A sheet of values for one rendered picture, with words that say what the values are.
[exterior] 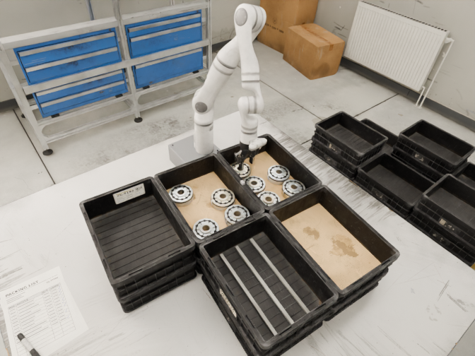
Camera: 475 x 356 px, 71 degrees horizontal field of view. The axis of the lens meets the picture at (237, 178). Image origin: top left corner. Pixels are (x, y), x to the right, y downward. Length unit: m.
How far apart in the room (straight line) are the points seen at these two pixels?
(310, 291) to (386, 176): 1.39
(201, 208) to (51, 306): 0.66
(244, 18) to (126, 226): 0.90
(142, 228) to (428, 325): 1.14
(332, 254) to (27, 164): 2.55
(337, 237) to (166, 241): 0.67
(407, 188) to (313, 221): 1.14
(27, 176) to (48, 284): 1.69
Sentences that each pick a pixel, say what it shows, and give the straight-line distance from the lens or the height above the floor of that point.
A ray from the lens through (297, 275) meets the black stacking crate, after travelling 1.28.
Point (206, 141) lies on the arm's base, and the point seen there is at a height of 0.89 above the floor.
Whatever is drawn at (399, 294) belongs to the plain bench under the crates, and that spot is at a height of 0.70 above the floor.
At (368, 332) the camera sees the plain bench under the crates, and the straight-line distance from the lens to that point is 1.41.
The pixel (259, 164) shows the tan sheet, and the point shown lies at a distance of 1.63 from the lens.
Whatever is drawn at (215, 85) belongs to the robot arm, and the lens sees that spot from 1.46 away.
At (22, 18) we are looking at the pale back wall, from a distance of 3.70.
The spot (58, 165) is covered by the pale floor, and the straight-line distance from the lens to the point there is 3.10.
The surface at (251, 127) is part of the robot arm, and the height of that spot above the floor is 1.11.
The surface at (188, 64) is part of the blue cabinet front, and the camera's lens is 3.42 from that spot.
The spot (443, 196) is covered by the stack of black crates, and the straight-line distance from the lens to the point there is 2.36.
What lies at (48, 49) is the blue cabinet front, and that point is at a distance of 2.87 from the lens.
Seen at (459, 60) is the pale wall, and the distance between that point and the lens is 4.02.
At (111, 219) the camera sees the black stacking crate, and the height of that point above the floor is 0.83.
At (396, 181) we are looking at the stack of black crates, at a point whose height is 0.38.
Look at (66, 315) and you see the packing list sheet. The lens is 1.43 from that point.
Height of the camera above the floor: 1.92
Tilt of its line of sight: 45 degrees down
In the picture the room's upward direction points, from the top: 4 degrees clockwise
